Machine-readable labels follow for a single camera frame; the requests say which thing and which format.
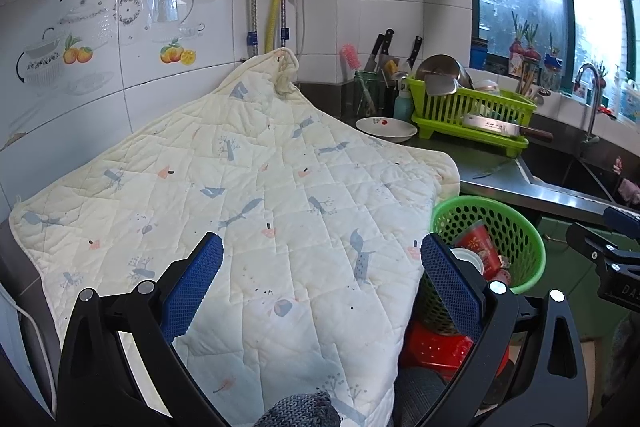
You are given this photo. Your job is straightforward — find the braided metal hose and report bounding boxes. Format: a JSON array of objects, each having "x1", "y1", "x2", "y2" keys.
[{"x1": 280, "y1": 0, "x2": 292, "y2": 54}]

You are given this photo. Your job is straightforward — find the blue soap bottle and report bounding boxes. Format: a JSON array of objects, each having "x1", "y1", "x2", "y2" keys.
[{"x1": 393, "y1": 82, "x2": 416, "y2": 120}]

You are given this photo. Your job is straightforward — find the green glass jar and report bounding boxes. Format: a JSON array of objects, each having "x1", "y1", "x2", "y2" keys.
[{"x1": 354, "y1": 72, "x2": 386, "y2": 116}]

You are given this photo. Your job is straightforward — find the steel faucet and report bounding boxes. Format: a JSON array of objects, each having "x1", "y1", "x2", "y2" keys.
[{"x1": 574, "y1": 63, "x2": 603, "y2": 146}]

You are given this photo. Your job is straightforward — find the wooden chopsticks bundle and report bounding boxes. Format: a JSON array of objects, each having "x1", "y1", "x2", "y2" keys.
[{"x1": 517, "y1": 62, "x2": 538, "y2": 95}]

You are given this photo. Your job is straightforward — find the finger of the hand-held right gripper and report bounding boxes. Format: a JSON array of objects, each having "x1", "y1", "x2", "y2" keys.
[
  {"x1": 602, "y1": 206, "x2": 640, "y2": 239},
  {"x1": 566, "y1": 222, "x2": 640, "y2": 265}
]

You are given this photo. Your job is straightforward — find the red paper cup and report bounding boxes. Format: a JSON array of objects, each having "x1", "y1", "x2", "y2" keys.
[{"x1": 452, "y1": 221, "x2": 503, "y2": 283}]

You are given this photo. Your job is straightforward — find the steel sink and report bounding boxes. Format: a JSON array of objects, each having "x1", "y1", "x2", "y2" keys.
[{"x1": 520, "y1": 127, "x2": 640, "y2": 208}]

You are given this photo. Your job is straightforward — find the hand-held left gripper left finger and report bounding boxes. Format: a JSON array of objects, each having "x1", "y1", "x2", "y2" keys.
[{"x1": 54, "y1": 231, "x2": 226, "y2": 427}]

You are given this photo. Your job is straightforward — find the green plastic basket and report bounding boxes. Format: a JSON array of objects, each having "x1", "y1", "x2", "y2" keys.
[{"x1": 417, "y1": 195, "x2": 547, "y2": 338}]

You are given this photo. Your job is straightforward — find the green cabinet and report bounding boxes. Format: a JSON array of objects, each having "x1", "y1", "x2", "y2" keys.
[{"x1": 537, "y1": 214, "x2": 608, "y2": 343}]

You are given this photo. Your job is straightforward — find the green plastic dish rack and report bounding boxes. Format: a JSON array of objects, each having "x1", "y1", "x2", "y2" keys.
[{"x1": 405, "y1": 76, "x2": 538, "y2": 159}]

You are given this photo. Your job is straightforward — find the red plastic stool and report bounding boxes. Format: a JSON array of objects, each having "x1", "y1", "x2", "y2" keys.
[{"x1": 400, "y1": 319, "x2": 511, "y2": 388}]

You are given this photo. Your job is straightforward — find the sprouting onion in jar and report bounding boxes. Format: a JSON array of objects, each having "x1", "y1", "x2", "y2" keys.
[
  {"x1": 509, "y1": 12, "x2": 526, "y2": 75},
  {"x1": 545, "y1": 32, "x2": 563, "y2": 92},
  {"x1": 522, "y1": 24, "x2": 542, "y2": 62}
]

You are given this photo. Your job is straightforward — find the steel pot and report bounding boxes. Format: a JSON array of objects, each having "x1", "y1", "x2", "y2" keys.
[{"x1": 416, "y1": 54, "x2": 473, "y2": 90}]

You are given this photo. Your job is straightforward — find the steel cleaver wooden handle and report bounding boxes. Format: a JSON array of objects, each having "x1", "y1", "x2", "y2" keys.
[{"x1": 462, "y1": 113, "x2": 554, "y2": 144}]

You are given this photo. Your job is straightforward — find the glass jar with pink brush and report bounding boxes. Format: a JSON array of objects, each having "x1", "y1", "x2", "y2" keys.
[{"x1": 340, "y1": 44, "x2": 376, "y2": 115}]

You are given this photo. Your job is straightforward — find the cream quilted blanket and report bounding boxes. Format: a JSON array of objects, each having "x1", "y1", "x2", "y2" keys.
[{"x1": 9, "y1": 48, "x2": 462, "y2": 427}]

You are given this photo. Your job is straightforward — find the white cable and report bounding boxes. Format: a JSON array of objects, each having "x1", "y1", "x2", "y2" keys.
[{"x1": 0, "y1": 292, "x2": 56, "y2": 408}]

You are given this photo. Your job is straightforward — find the white plate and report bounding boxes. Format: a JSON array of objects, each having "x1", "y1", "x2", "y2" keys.
[{"x1": 355, "y1": 117, "x2": 418, "y2": 144}]

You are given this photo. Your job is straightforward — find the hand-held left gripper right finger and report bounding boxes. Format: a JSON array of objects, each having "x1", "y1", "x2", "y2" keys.
[{"x1": 415, "y1": 233, "x2": 588, "y2": 427}]

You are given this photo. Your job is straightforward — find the grey knit cloth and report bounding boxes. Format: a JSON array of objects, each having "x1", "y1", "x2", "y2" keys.
[{"x1": 252, "y1": 391, "x2": 343, "y2": 427}]

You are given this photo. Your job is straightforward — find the black handled knife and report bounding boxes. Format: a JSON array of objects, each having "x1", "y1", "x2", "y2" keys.
[
  {"x1": 406, "y1": 36, "x2": 424, "y2": 72},
  {"x1": 364, "y1": 28, "x2": 396, "y2": 72}
]

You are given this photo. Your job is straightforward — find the steel spatula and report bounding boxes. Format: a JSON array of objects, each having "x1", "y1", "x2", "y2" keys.
[{"x1": 425, "y1": 75, "x2": 459, "y2": 98}]

